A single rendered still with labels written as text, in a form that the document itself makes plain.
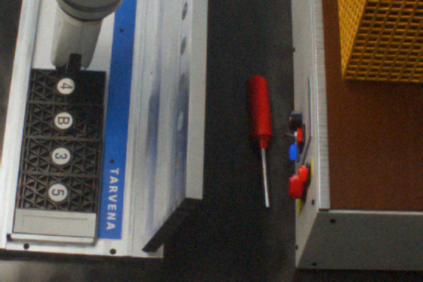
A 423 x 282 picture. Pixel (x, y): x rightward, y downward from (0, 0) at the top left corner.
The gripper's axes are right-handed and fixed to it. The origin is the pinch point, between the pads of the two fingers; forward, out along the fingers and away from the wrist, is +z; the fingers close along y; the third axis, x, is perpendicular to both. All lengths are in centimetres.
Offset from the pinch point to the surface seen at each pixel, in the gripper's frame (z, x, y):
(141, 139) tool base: 0.7, 10.0, 9.7
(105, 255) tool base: 1.7, 6.6, 25.3
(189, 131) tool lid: -19.0, 11.8, 17.8
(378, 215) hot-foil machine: -21.0, 32.1, 25.8
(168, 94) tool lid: -6.8, 11.7, 7.1
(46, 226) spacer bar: 1.9, -0.7, 22.4
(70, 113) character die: 1.4, 1.0, 7.1
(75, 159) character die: 1.9, 2.2, 13.1
